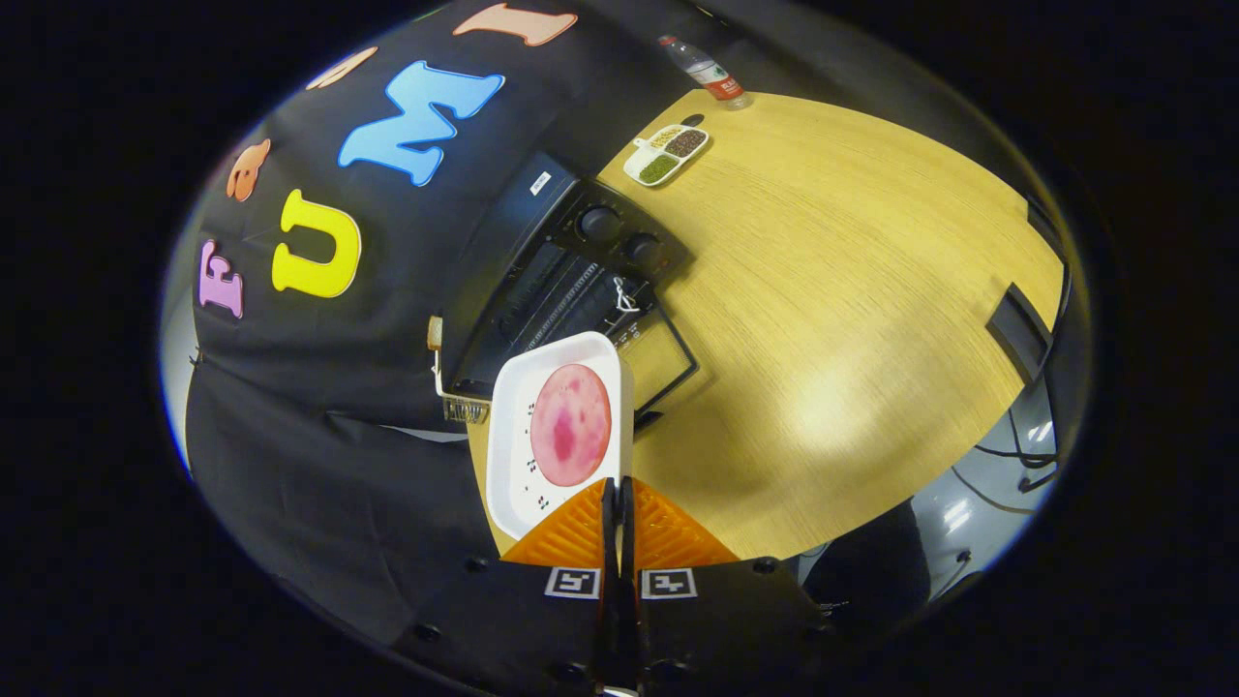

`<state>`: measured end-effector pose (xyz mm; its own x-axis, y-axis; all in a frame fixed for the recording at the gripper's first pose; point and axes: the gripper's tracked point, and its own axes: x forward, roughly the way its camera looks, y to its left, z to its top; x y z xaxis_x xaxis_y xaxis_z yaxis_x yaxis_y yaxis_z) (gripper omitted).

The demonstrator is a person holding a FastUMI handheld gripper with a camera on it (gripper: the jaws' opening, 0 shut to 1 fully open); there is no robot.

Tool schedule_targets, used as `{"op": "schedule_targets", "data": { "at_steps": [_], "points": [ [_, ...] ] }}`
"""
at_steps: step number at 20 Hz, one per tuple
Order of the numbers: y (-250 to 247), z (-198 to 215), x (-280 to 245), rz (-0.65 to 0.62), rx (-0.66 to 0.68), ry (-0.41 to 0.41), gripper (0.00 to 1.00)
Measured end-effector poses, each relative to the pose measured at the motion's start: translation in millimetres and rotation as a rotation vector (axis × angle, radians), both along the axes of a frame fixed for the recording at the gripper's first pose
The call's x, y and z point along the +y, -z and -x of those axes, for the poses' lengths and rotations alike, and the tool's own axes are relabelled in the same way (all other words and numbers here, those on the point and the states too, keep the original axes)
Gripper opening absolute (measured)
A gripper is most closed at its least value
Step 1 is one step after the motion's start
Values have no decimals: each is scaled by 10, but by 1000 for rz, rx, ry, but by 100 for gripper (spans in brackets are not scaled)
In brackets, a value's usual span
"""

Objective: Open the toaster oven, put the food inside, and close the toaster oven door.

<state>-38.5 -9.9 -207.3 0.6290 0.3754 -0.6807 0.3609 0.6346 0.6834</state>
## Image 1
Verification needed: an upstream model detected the black toaster oven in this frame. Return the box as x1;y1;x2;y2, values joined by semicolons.
440;150;700;427

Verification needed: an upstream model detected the clear water bottle red label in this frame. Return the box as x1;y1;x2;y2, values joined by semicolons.
658;35;753;110

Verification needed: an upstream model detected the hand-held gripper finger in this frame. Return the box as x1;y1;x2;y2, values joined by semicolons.
392;476;620;693
619;476;838;690

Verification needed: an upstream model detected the round pink food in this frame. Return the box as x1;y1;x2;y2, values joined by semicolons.
529;364;614;488

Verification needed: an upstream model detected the white divided dish with beans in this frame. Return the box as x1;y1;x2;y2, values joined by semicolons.
622;123;710;188

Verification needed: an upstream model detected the white square plate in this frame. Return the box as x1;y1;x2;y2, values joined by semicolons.
485;331;635;541

